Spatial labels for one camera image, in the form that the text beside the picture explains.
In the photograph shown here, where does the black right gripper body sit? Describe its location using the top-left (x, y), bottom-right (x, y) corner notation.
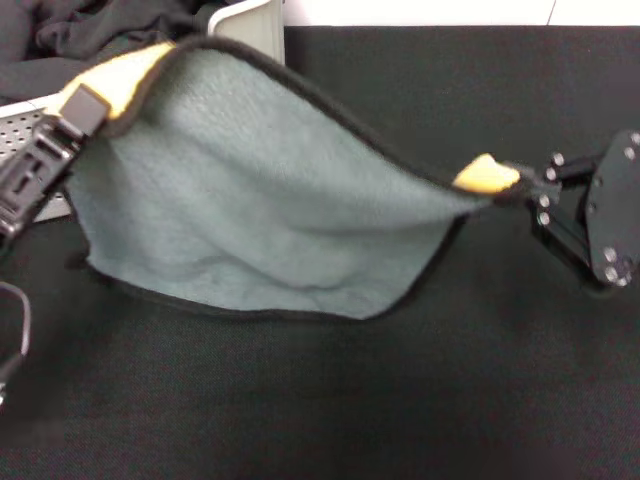
top-left (582, 130), bottom-right (640, 296)

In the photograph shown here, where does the grey yellow towel black trim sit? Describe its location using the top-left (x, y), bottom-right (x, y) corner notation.
top-left (62, 37), bottom-right (557, 322)

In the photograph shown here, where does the grey perforated plastic storage box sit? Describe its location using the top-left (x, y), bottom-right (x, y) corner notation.
top-left (0, 0), bottom-right (287, 224)

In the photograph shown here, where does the black tablecloth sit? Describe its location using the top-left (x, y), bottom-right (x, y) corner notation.
top-left (0, 24), bottom-right (640, 480)

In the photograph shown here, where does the black crumpled cloth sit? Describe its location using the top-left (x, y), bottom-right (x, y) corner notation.
top-left (0, 0), bottom-right (212, 107)

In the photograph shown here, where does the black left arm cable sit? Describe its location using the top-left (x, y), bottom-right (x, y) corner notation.
top-left (0, 282), bottom-right (33, 407)

